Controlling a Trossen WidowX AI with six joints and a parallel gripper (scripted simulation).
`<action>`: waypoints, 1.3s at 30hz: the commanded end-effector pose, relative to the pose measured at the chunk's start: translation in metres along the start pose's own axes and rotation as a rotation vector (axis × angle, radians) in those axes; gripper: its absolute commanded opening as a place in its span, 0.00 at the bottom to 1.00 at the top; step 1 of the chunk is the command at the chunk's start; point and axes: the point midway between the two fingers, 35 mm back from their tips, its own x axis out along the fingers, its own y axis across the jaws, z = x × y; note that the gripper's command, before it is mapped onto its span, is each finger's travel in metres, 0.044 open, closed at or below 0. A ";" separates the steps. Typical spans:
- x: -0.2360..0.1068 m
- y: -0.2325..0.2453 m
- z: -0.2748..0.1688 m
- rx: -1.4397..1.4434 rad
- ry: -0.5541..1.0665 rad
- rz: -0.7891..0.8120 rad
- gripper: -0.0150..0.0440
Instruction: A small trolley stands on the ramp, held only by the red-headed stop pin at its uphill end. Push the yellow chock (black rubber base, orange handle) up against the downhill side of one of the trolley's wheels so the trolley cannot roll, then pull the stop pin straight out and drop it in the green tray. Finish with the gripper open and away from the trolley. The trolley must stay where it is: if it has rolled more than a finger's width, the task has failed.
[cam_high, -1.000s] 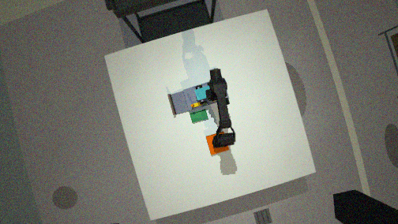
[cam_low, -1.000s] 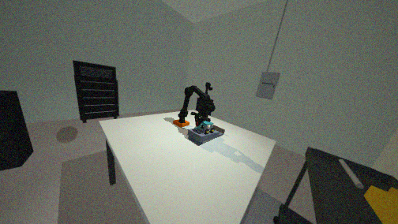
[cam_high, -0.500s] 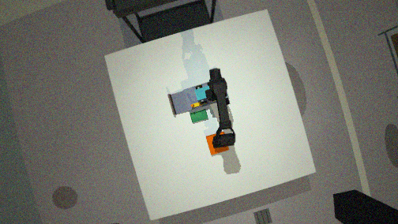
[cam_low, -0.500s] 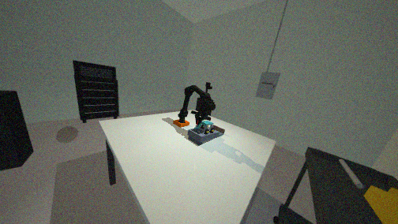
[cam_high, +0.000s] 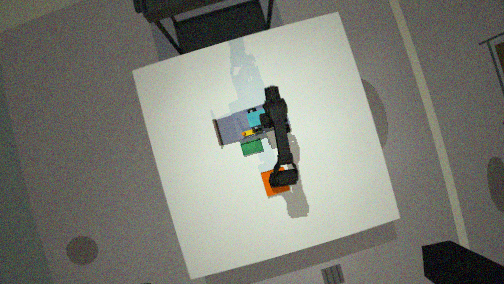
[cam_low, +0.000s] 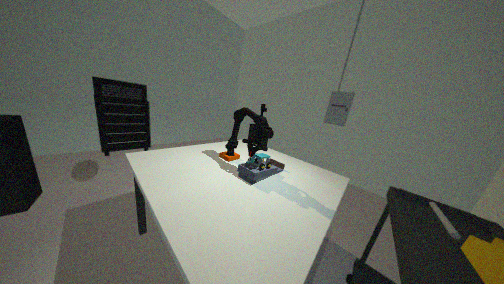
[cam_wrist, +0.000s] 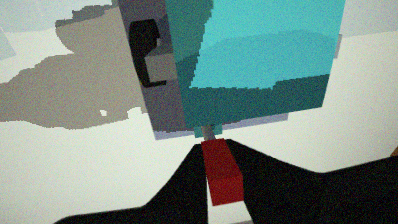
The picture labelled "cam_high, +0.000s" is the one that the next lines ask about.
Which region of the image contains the green tray floor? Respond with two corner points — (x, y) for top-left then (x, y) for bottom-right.
(241, 139), (263, 155)

